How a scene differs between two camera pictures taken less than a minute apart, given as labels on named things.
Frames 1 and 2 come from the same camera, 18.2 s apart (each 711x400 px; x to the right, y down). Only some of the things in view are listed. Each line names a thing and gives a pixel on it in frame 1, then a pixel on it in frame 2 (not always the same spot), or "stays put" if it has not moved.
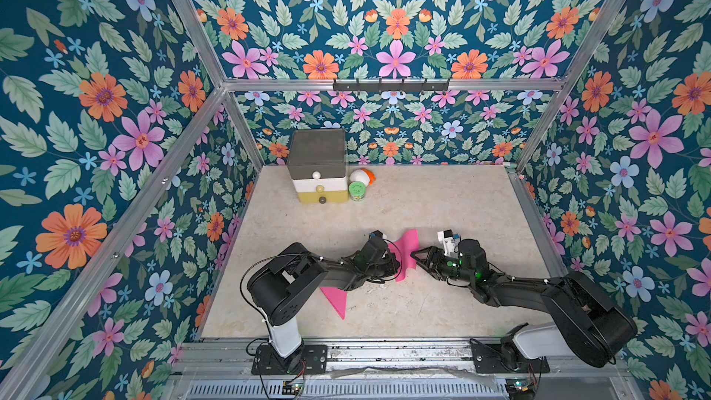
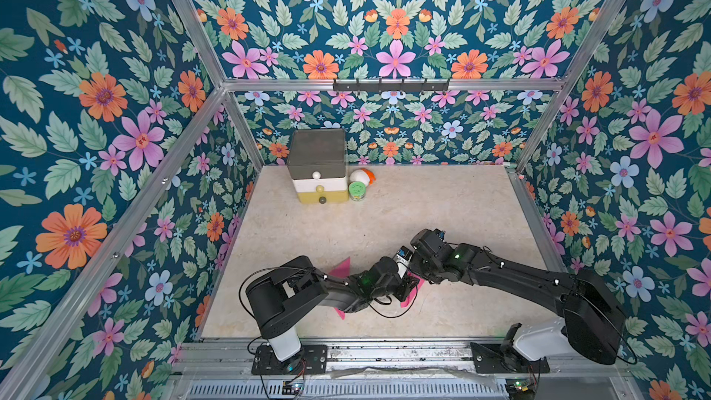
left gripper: (391, 271) to (403, 289)
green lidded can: (357, 191) stays put
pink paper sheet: (405, 246) to (413, 293)
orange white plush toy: (364, 175) stays put
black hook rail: (390, 86) stays put
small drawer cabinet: (318, 166) stays put
